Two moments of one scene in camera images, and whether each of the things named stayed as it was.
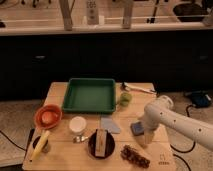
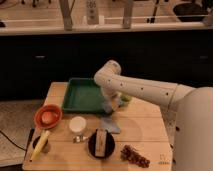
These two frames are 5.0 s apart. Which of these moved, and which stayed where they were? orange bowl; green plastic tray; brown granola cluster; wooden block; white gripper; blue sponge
Moved: blue sponge; white gripper
Stayed: wooden block; brown granola cluster; orange bowl; green plastic tray
